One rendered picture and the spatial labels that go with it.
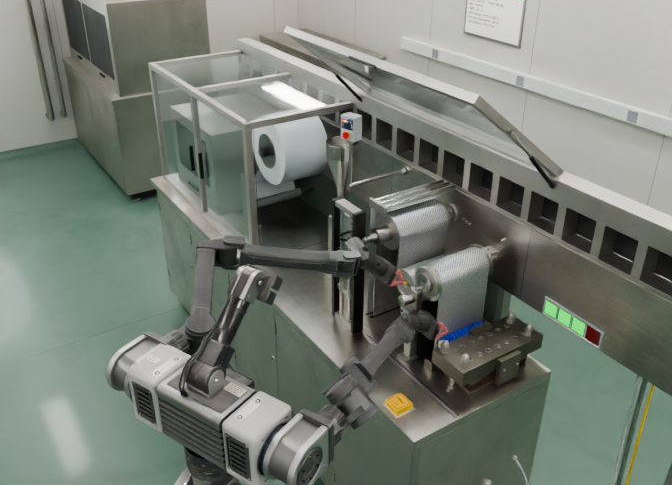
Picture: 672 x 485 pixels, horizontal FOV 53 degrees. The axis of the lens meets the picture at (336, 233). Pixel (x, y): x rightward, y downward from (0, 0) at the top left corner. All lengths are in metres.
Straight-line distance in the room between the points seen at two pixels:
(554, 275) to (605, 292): 0.21
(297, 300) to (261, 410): 1.48
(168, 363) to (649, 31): 3.92
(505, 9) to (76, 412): 4.12
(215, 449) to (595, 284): 1.36
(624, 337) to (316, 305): 1.25
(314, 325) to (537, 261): 0.93
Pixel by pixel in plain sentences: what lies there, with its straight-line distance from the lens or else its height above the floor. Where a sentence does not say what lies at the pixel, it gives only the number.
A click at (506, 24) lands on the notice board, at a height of 1.48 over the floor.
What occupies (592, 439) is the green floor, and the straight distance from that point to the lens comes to 3.83.
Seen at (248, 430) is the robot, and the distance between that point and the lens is 1.49.
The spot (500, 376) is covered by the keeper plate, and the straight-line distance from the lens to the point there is 2.56.
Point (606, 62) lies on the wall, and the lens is 5.10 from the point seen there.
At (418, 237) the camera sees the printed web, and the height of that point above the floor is 1.32.
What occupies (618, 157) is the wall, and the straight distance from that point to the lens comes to 5.14.
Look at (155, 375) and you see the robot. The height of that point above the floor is 1.53.
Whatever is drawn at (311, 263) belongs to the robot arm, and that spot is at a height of 1.45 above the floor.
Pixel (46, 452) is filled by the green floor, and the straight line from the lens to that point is 3.81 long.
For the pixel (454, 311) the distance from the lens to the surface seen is 2.54.
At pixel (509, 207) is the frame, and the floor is 1.46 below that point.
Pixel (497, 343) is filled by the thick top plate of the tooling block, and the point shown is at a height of 1.03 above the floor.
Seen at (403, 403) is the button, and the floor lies 0.92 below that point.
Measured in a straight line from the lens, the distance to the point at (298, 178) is 3.16.
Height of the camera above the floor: 2.57
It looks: 29 degrees down
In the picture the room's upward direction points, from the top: straight up
